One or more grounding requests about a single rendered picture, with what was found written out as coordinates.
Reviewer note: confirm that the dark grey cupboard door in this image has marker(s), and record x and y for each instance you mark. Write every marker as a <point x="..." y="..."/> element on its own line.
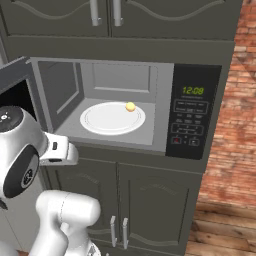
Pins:
<point x="90" y="193"/>
<point x="160" y="206"/>
<point x="180" y="20"/>
<point x="50" y="20"/>

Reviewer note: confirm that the dark grey cupboard housing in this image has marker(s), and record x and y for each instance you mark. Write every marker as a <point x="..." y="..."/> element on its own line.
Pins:
<point x="133" y="48"/>

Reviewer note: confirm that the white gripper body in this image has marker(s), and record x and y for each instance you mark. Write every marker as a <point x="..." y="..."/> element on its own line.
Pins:
<point x="72" y="153"/>

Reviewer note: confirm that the grey microwave door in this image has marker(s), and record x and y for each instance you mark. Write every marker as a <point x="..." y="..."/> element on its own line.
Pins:
<point x="16" y="71"/>

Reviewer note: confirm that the grey microwave oven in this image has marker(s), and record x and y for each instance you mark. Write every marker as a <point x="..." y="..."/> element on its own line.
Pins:
<point x="195" y="110"/>

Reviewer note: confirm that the white round plate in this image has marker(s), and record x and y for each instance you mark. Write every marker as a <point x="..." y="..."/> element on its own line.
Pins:
<point x="110" y="120"/>

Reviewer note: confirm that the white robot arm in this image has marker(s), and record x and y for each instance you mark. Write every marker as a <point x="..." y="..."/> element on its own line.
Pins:
<point x="20" y="143"/>

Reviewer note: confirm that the small yellow ball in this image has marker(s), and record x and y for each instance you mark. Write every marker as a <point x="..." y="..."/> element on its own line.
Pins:
<point x="130" y="106"/>

